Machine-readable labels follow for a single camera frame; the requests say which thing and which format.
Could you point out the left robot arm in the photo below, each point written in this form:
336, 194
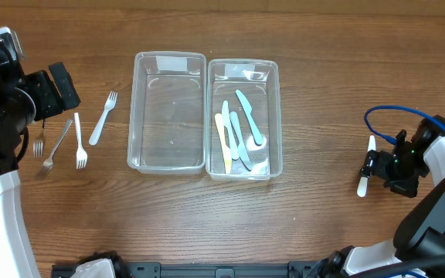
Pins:
24, 98

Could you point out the white plastic knife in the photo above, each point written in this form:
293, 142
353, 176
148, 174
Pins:
244, 157

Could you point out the left clear plastic container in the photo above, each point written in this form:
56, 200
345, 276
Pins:
166, 126

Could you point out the cream plastic knife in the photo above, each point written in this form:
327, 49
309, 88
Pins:
226, 154

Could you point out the clear plastic container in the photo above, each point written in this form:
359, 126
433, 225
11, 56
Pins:
166, 126
243, 120

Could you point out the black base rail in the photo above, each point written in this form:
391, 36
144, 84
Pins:
123, 268

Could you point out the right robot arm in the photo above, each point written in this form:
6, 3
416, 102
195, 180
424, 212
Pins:
421, 235

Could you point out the thick white plastic fork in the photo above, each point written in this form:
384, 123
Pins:
108, 106

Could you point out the light blue plastic knife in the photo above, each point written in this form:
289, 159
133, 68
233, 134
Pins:
227, 123

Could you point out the silver metal fork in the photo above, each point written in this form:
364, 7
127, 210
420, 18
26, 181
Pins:
47, 165

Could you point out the thin white plastic fork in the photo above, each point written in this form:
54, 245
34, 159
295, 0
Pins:
81, 154

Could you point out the black handled metal fork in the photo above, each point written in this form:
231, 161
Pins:
38, 144

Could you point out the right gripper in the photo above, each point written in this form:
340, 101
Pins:
374, 164

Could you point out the right clear plastic container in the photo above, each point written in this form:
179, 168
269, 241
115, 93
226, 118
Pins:
243, 120

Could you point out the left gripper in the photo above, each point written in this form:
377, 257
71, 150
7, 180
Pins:
47, 93

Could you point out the pale blue plastic knife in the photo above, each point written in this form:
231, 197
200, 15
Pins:
248, 110

